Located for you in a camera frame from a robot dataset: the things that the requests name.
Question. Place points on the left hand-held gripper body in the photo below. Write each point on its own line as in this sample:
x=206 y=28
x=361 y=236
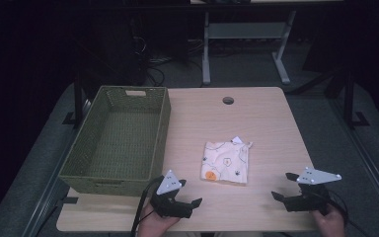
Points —
x=172 y=208

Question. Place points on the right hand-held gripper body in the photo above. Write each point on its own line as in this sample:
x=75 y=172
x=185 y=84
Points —
x=309 y=202

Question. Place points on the cream patterned cloth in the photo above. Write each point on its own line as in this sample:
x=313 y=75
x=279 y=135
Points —
x=225 y=161

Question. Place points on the green woven basket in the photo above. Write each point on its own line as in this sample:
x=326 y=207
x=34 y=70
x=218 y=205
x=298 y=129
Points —
x=125 y=141

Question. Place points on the person's left hand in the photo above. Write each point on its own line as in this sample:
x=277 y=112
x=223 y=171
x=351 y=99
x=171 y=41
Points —
x=154 y=225

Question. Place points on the person's right hand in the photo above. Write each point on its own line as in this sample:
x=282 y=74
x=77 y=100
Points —
x=330 y=223

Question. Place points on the black metal stand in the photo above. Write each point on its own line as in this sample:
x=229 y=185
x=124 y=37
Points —
x=350 y=102
x=78 y=102

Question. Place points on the black tape strip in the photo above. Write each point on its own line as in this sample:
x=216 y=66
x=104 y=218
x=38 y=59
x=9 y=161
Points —
x=69 y=200

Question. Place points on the aluminium floor rail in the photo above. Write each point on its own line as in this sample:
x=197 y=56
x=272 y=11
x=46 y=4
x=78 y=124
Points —
x=51 y=184
x=365 y=164

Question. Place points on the white metal desk frame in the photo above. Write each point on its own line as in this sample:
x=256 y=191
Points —
x=246 y=31

